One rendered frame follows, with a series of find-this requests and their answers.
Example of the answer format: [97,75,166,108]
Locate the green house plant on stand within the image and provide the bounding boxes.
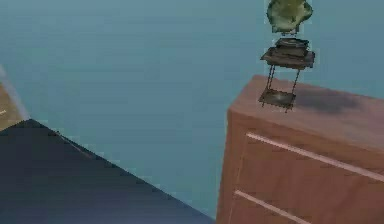
[257,0,316,114]

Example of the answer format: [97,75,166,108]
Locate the brown chest of drawers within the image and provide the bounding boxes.
[215,74,384,224]

